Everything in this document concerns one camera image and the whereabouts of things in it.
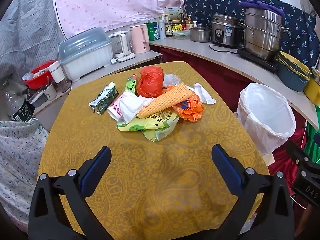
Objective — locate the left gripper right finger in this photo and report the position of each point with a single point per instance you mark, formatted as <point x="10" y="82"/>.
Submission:
<point x="275" y="218"/>

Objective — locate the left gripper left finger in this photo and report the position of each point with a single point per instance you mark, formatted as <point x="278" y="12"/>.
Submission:
<point x="47" y="217"/>

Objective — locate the white paper towel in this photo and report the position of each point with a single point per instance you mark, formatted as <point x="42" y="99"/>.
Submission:
<point x="204" y="96"/>

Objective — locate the green white milk carton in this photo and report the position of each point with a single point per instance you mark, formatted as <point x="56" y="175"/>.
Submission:
<point x="101" y="103"/>

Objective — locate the orange printed plastic bag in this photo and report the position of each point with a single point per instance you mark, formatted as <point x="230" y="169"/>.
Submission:
<point x="190" y="109"/>

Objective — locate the green yellow snack wrapper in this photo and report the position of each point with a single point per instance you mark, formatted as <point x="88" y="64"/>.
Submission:
<point x="154" y="127"/>

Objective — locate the orange foam net sleeve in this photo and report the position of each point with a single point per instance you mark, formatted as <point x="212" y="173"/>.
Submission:
<point x="170" y="98"/>

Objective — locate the red plastic bag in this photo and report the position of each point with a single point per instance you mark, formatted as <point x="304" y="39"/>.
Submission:
<point x="150" y="83"/>

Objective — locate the clear plastic bag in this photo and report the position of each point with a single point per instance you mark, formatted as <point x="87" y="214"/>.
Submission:
<point x="171" y="80"/>

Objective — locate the white lined trash bin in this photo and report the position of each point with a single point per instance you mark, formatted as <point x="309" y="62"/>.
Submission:
<point x="266" y="116"/>

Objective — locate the floral white cloth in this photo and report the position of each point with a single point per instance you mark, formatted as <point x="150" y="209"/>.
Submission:
<point x="22" y="144"/>

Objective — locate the yellow saucepan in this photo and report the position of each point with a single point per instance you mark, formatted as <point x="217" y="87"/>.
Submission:
<point x="312" y="89"/>

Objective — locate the blue yellow stacked basins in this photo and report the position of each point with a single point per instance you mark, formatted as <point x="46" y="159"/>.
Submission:
<point x="292" y="72"/>

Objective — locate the glass jar dark label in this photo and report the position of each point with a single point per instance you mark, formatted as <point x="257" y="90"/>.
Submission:
<point x="14" y="102"/>

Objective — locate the black induction cooktop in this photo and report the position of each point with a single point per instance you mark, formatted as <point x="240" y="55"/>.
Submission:
<point x="270" y="66"/>

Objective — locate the dark red counter skirt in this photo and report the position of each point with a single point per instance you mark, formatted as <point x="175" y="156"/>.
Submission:
<point x="228" y="84"/>

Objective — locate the red plastic basin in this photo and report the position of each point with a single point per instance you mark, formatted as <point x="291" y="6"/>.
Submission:
<point x="42" y="79"/>

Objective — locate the navy floral backsplash cloth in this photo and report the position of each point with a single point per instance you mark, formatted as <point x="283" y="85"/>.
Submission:
<point x="300" y="42"/>

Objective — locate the white cup stack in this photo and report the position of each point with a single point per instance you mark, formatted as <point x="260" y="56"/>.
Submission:
<point x="56" y="72"/>

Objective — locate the large steel steamer pot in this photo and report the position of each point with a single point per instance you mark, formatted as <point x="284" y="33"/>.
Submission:
<point x="263" y="33"/>

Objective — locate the white dish rack with lid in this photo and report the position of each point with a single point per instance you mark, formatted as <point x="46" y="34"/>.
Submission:
<point x="85" y="52"/>

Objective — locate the steel rice cooker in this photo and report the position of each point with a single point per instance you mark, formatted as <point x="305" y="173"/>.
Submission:
<point x="226" y="31"/>

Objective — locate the small steel pot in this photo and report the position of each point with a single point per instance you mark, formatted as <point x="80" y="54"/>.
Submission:
<point x="200" y="34"/>

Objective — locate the purple cloth on pot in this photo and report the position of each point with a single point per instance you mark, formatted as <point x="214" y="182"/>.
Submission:
<point x="261" y="5"/>

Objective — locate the white glass electric kettle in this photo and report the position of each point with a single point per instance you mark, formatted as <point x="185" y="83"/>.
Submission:
<point x="121" y="47"/>

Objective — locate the clear food container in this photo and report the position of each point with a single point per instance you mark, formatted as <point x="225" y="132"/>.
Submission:
<point x="184" y="34"/>

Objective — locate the pink electric kettle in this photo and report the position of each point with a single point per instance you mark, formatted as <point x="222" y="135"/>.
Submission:
<point x="140" y="38"/>

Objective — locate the yellow label jar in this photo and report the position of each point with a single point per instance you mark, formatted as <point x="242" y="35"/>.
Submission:
<point x="176" y="25"/>

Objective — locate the dark soy sauce bottle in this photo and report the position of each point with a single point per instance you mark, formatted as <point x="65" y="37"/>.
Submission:
<point x="168" y="27"/>

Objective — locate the white bottle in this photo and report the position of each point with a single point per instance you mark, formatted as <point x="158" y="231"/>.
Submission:
<point x="161" y="28"/>

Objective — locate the white box on shelf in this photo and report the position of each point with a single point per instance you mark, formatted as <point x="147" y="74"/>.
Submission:
<point x="174" y="13"/>

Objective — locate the green tin can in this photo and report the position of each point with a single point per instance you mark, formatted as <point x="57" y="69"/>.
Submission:
<point x="153" y="31"/>

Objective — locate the pink dotted curtain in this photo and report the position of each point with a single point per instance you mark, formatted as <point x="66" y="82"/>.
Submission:
<point x="76" y="16"/>

